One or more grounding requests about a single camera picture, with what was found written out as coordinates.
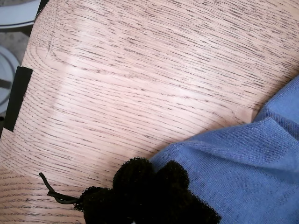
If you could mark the blue T-shirt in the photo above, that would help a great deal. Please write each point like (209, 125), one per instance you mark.
(233, 168)

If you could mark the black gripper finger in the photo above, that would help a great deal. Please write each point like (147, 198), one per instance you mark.
(177, 200)
(121, 200)

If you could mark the black tape patch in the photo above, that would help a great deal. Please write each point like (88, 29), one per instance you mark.
(18, 98)

